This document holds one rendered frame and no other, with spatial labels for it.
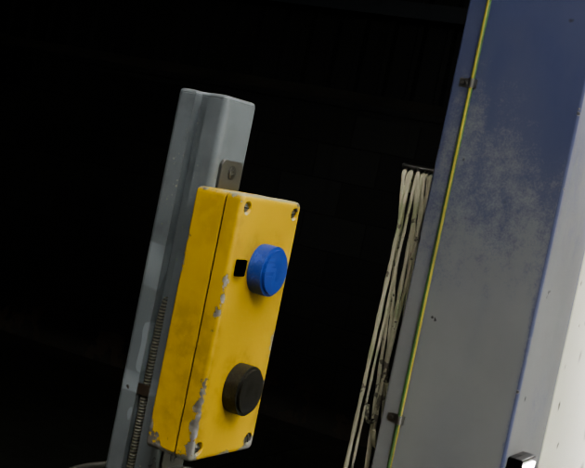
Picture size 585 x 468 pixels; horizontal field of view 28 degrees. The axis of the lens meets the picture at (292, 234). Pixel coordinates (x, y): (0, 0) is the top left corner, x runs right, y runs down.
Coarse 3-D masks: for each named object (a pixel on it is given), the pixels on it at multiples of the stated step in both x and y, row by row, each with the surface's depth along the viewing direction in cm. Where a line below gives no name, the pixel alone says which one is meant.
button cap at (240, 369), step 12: (240, 372) 113; (252, 372) 113; (228, 384) 112; (240, 384) 112; (252, 384) 114; (228, 396) 112; (240, 396) 112; (252, 396) 114; (228, 408) 113; (240, 408) 113; (252, 408) 115
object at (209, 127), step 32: (192, 96) 115; (224, 96) 114; (192, 128) 116; (224, 128) 114; (192, 160) 117; (160, 192) 117; (192, 192) 115; (160, 224) 116; (160, 256) 116; (160, 288) 117; (160, 320) 116; (128, 352) 118; (160, 352) 116; (128, 384) 117; (128, 416) 117; (128, 448) 118
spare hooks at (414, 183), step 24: (408, 168) 165; (432, 168) 164; (408, 192) 164; (408, 216) 163; (408, 240) 164; (408, 264) 165; (384, 288) 164; (408, 288) 165; (384, 312) 164; (384, 336) 167; (384, 360) 166; (384, 384) 164; (360, 432) 165
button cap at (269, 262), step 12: (264, 252) 112; (276, 252) 113; (252, 264) 112; (264, 264) 112; (276, 264) 113; (252, 276) 112; (264, 276) 112; (276, 276) 114; (252, 288) 113; (264, 288) 112; (276, 288) 114
